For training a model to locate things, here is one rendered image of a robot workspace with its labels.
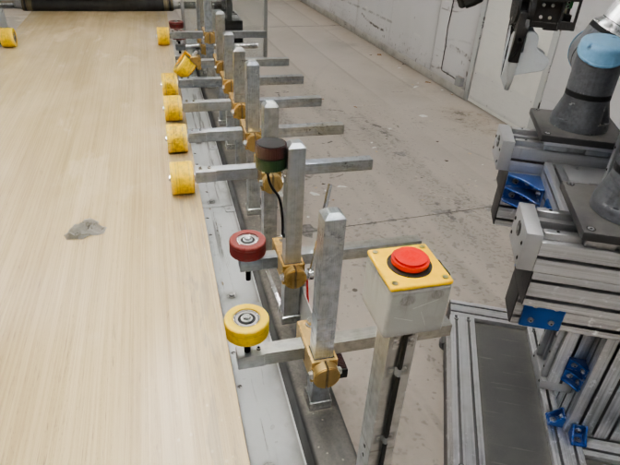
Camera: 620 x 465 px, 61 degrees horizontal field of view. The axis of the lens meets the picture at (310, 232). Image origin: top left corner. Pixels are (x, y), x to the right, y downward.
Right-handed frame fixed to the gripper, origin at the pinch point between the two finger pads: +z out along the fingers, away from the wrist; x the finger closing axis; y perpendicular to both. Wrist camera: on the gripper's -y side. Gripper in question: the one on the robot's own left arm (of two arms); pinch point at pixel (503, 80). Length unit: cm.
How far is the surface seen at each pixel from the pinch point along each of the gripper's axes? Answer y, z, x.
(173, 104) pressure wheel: -86, 35, 64
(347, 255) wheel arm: -23, 47, 15
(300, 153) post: -32.6, 18.8, 4.8
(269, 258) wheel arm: -39, 46, 6
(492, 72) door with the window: 50, 98, 390
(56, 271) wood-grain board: -76, 41, -15
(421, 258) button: -9.9, 8.5, -39.8
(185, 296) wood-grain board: -49, 41, -15
